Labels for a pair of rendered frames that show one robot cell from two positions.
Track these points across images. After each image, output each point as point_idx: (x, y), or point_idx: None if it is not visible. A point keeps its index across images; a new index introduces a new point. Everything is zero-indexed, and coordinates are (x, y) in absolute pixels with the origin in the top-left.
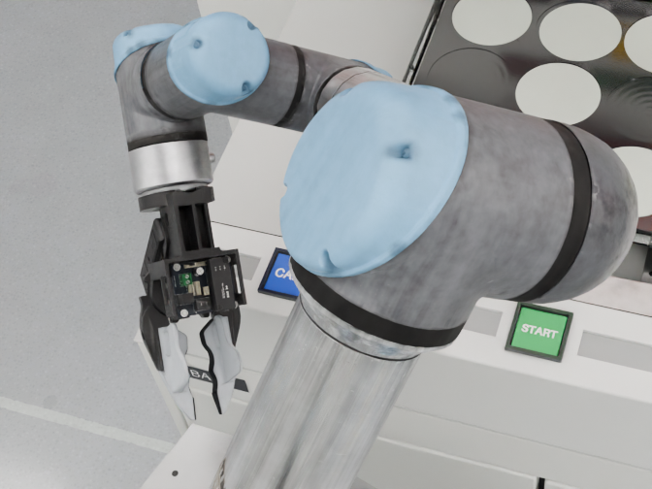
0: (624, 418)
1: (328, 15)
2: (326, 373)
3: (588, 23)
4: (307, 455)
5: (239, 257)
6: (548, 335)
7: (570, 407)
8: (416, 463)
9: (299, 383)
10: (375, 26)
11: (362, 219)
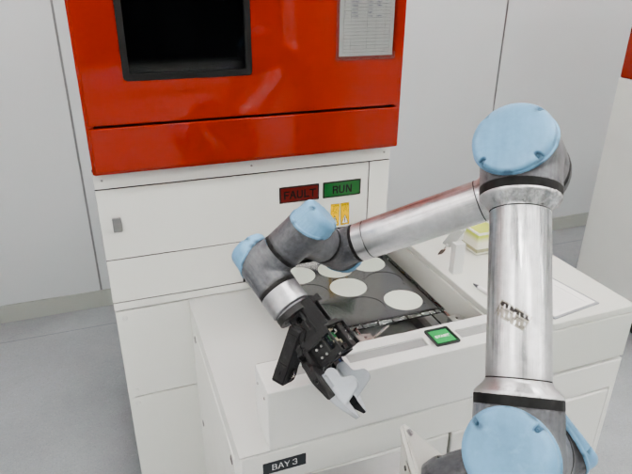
0: None
1: (212, 308)
2: (539, 221)
3: None
4: (545, 265)
5: (344, 322)
6: (446, 335)
7: (469, 364)
8: None
9: (529, 232)
10: (237, 306)
11: (547, 130)
